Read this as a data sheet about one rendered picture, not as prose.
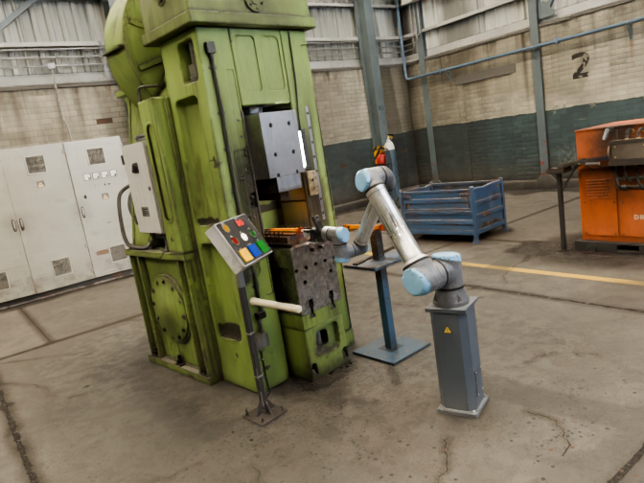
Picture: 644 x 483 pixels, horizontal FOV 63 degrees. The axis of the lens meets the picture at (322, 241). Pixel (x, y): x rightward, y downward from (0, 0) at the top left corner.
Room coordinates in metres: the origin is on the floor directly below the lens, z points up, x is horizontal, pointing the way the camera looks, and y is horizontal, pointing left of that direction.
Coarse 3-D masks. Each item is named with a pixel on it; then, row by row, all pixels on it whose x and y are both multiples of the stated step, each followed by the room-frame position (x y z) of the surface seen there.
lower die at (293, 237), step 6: (270, 228) 3.75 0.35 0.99; (264, 234) 3.56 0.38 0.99; (270, 234) 3.51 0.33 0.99; (276, 234) 3.47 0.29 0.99; (288, 234) 3.38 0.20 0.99; (294, 234) 3.37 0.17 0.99; (300, 234) 3.40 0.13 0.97; (276, 240) 3.40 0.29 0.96; (282, 240) 3.36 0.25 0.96; (288, 240) 3.33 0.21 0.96; (294, 240) 3.36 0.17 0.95; (300, 240) 3.40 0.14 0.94; (306, 240) 3.43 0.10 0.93
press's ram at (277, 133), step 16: (272, 112) 3.36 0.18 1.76; (288, 112) 3.45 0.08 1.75; (256, 128) 3.32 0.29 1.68; (272, 128) 3.35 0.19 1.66; (288, 128) 3.44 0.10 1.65; (256, 144) 3.34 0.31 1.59; (272, 144) 3.33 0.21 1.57; (288, 144) 3.42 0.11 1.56; (256, 160) 3.36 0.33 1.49; (272, 160) 3.32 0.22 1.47; (288, 160) 3.41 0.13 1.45; (256, 176) 3.39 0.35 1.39; (272, 176) 3.30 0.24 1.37
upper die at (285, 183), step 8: (280, 176) 3.35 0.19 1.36; (288, 176) 3.39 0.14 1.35; (296, 176) 3.43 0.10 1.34; (256, 184) 3.48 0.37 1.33; (264, 184) 3.41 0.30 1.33; (272, 184) 3.36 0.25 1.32; (280, 184) 3.34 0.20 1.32; (288, 184) 3.38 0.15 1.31; (296, 184) 3.43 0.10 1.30; (264, 192) 3.42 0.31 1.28; (272, 192) 3.37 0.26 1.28; (280, 192) 3.33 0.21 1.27
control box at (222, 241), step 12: (240, 216) 3.04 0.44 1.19; (216, 228) 2.78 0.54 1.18; (240, 228) 2.95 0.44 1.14; (252, 228) 3.05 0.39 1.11; (216, 240) 2.79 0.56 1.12; (228, 240) 2.79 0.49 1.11; (240, 240) 2.87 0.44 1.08; (252, 240) 2.96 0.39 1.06; (228, 252) 2.76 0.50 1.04; (264, 252) 2.97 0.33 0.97; (228, 264) 2.77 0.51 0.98; (240, 264) 2.74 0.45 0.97; (252, 264) 2.93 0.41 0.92
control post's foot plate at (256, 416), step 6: (264, 402) 2.93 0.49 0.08; (270, 402) 2.98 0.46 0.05; (246, 408) 2.95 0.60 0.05; (258, 408) 2.92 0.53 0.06; (270, 408) 2.98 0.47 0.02; (276, 408) 2.98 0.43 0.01; (282, 408) 2.94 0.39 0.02; (246, 414) 2.95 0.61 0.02; (252, 414) 2.95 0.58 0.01; (258, 414) 2.91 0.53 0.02; (264, 414) 2.93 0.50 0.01; (270, 414) 2.91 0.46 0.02; (276, 414) 2.91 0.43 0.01; (282, 414) 2.91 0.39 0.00; (252, 420) 2.88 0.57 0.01; (258, 420) 2.87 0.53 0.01; (264, 420) 2.86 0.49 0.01; (270, 420) 2.85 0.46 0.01
